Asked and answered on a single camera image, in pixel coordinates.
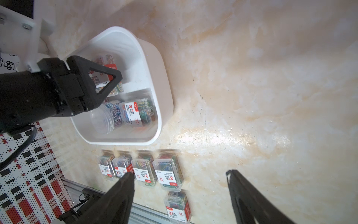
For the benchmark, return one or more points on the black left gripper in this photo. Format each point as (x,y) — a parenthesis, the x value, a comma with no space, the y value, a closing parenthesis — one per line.
(59,90)

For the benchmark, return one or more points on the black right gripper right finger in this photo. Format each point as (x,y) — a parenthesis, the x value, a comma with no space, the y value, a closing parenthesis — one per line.
(249,205)

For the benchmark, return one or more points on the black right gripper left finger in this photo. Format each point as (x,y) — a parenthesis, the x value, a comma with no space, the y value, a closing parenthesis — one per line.
(114,207)

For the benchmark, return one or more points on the paper clip box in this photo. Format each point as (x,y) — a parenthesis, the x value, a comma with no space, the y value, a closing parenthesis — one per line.
(122,164)
(102,79)
(105,162)
(144,170)
(168,171)
(138,113)
(177,206)

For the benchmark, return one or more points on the white plastic storage box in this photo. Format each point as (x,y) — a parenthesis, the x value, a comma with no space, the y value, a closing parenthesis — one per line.
(144,76)

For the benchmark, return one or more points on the round clear clip tub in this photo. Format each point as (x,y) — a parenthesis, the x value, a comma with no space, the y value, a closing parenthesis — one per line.
(107,117)

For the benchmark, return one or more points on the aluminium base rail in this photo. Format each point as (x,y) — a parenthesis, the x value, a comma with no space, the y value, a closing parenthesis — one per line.
(139,214)

